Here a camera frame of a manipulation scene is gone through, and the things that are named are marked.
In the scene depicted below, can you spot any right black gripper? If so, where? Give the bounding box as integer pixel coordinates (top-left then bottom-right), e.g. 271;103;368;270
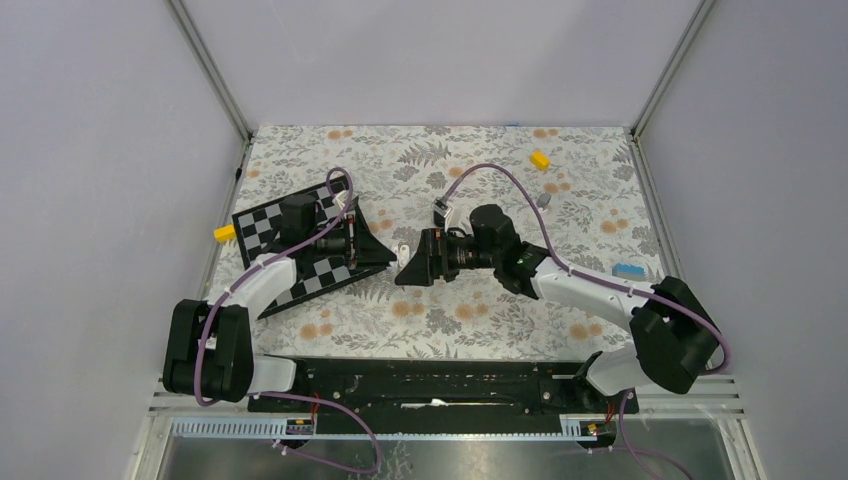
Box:
395;228;500;286

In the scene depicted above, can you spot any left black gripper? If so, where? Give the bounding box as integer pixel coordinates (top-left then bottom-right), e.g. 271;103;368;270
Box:
307;213;397;271

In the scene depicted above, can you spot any white earbud case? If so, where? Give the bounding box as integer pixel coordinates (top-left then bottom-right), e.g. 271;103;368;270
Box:
395;244;411;264

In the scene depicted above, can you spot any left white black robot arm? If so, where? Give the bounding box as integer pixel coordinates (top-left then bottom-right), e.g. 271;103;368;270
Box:
162;192;400;411

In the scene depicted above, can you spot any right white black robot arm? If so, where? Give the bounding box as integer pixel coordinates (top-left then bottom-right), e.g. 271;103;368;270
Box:
395;204;720;412

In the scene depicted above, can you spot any black white checkerboard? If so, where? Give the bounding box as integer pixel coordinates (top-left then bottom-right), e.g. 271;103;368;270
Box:
232;176;392;318

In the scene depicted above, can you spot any small grey block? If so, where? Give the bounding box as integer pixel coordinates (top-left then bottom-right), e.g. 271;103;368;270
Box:
536;192;552;209

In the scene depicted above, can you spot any yellow block left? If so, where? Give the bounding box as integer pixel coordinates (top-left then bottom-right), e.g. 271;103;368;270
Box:
213;224;237;243

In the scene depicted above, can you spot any yellow block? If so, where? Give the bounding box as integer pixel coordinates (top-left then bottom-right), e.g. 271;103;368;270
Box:
529;151;550;171
213;224;237;243

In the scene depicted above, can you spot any yellow block right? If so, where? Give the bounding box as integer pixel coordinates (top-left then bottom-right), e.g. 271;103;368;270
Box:
529;151;550;171

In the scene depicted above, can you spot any blue block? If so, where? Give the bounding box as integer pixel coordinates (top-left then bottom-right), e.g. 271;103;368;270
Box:
612;263;647;281

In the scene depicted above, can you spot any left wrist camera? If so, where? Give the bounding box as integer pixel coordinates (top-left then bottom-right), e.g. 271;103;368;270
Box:
334;190;349;209

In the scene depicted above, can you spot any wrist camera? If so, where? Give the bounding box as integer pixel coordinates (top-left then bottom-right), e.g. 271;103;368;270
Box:
432;198;455;228
334;190;349;209

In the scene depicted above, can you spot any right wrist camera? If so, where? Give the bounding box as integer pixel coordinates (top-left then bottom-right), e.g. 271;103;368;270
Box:
432;198;455;228

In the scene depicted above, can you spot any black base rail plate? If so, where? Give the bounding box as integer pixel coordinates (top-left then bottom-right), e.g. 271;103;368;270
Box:
248;357;639;436

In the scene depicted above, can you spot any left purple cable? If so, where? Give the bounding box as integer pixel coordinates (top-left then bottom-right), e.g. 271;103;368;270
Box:
193;166;384;476

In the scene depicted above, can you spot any purple cable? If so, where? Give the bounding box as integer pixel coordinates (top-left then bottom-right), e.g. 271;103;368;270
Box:
440;163;731;480
193;166;384;476

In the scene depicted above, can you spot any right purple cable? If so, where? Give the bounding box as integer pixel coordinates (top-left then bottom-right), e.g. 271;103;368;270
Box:
440;163;731;480

